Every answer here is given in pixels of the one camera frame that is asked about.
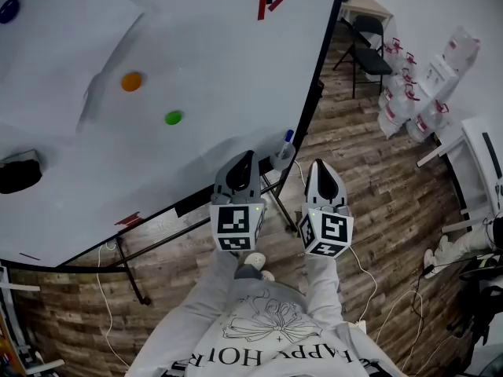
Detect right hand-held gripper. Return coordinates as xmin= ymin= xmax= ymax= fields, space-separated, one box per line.
xmin=297 ymin=159 xmax=355 ymax=258

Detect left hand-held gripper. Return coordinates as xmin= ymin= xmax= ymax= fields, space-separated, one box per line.
xmin=209 ymin=150 xmax=268 ymax=253

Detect blue marker pen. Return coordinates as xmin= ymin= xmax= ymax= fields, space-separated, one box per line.
xmin=277 ymin=129 xmax=296 ymax=160

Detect person's left forearm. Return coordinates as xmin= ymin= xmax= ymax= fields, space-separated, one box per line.
xmin=178 ymin=247 xmax=239 ymax=321

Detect person's right forearm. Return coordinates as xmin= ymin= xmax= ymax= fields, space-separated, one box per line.
xmin=304 ymin=253 xmax=345 ymax=321

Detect large white whiteboard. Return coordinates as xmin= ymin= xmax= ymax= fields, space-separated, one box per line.
xmin=0 ymin=0 xmax=350 ymax=269

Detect black whiteboard eraser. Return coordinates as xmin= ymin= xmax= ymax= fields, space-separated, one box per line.
xmin=0 ymin=149 xmax=43 ymax=195

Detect clear plastic cup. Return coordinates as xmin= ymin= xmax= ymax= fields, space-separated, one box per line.
xmin=270 ymin=141 xmax=296 ymax=172

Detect grey blue jeans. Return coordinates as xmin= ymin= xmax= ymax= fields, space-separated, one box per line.
xmin=234 ymin=265 xmax=264 ymax=282

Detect group of clear water jugs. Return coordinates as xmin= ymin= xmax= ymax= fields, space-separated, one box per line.
xmin=376 ymin=37 xmax=451 ymax=143

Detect red tape patch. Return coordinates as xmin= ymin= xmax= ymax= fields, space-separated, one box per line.
xmin=113 ymin=211 xmax=141 ymax=229

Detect black folding chair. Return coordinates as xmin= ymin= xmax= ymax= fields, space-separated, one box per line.
xmin=332 ymin=13 xmax=394 ymax=100

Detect orange round magnet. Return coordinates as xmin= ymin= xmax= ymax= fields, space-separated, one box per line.
xmin=120 ymin=71 xmax=143 ymax=93

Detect white table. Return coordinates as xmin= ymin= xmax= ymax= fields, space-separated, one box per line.
xmin=416 ymin=115 xmax=503 ymax=235

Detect white printed sweatshirt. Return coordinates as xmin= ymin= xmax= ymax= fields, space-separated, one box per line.
xmin=125 ymin=276 xmax=409 ymax=377

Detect white water dispenser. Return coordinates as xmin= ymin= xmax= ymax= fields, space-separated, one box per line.
xmin=418 ymin=25 xmax=481 ymax=105

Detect black bar on table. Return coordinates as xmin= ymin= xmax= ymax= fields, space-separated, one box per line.
xmin=482 ymin=131 xmax=503 ymax=180

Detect red and black tape mark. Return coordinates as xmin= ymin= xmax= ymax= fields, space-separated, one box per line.
xmin=257 ymin=0 xmax=295 ymax=21

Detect wooden table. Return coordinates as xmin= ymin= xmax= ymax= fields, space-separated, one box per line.
xmin=0 ymin=312 xmax=19 ymax=377

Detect blue round magnet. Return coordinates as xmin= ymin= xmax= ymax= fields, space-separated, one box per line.
xmin=0 ymin=0 xmax=20 ymax=25

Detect white power strip cable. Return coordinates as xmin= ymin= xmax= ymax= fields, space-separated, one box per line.
xmin=293 ymin=159 xmax=379 ymax=324

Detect tangled white cable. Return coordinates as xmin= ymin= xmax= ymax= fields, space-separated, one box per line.
xmin=375 ymin=288 xmax=425 ymax=372

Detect black power cable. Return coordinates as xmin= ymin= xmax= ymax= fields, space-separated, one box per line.
xmin=410 ymin=265 xmax=435 ymax=329

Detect long white floor cable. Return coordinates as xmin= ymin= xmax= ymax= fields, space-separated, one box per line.
xmin=96 ymin=240 xmax=131 ymax=368

